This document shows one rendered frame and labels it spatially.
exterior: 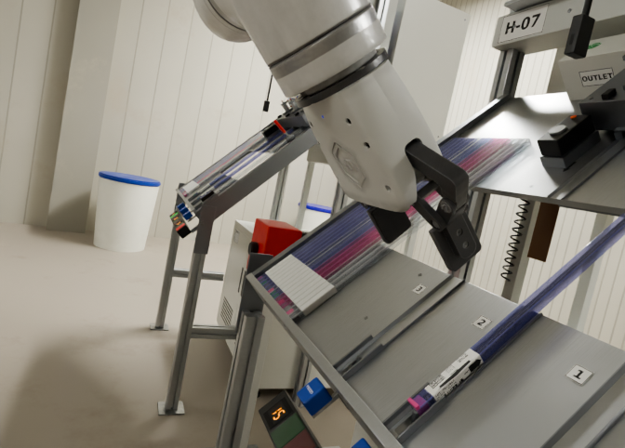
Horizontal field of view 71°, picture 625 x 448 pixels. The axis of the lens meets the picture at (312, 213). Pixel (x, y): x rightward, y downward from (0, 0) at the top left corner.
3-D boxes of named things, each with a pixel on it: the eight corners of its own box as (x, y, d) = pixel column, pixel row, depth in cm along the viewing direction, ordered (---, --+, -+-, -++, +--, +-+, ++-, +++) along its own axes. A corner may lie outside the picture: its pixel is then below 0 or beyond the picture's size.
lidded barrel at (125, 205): (87, 250, 339) (99, 175, 333) (86, 236, 383) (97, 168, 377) (153, 256, 363) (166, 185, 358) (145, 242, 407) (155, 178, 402)
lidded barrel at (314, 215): (317, 256, 512) (328, 205, 506) (339, 268, 469) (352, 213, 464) (280, 252, 486) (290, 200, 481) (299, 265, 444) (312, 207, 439)
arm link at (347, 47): (254, 74, 34) (273, 108, 35) (291, 56, 26) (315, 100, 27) (336, 23, 36) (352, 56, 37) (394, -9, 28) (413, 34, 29)
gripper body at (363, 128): (271, 96, 36) (337, 205, 39) (320, 82, 26) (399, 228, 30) (341, 50, 37) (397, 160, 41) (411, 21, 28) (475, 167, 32)
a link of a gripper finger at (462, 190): (369, 137, 33) (398, 196, 35) (437, 144, 26) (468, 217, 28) (381, 128, 33) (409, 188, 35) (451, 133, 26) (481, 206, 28)
